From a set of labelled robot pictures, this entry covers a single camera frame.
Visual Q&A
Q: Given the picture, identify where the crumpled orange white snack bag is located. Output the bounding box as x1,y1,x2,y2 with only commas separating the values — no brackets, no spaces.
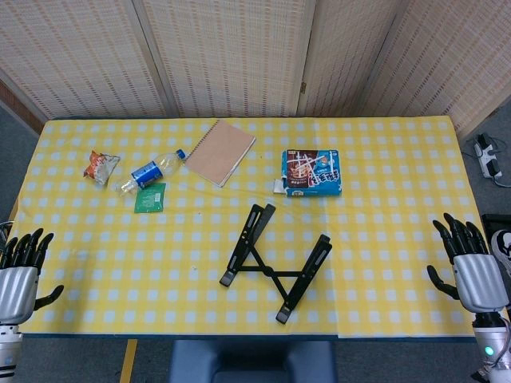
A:
82,149,121,188

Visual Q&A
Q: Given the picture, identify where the brown spiral notebook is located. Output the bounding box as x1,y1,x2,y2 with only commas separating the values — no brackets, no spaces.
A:
183,118,257,188

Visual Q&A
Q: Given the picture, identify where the black folding laptop stand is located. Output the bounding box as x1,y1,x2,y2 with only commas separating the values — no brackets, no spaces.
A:
218,203,333,325

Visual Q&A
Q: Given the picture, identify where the blue brown snack box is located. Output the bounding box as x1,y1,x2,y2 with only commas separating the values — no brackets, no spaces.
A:
273,148,343,198

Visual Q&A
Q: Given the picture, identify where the yellow white checked tablecloth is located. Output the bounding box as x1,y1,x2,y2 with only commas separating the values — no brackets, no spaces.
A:
7,115,476,340

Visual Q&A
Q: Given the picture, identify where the green flat packet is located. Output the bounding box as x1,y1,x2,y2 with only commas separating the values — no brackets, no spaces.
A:
133,182,168,215

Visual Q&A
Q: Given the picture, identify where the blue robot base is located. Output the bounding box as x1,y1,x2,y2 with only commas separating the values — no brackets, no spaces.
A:
167,338,339,383

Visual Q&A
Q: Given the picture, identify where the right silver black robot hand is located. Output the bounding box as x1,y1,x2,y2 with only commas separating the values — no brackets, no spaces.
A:
426,212,511,314

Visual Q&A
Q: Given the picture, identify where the black white sneaker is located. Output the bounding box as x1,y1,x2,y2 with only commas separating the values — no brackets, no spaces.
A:
490,228,511,278

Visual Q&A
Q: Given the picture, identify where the woven folding screen panel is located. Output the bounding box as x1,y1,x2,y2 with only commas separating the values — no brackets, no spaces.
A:
133,0,316,119
0,0,168,120
358,0,511,136
297,0,404,117

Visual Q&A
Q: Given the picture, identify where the white power strip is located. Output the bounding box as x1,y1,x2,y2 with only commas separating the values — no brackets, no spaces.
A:
473,133,504,180

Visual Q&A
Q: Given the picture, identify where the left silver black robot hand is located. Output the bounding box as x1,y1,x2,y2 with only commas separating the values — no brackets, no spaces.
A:
0,227,65,325

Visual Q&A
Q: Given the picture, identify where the clear bottle with blue label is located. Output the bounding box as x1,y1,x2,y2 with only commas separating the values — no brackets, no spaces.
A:
110,148,188,197

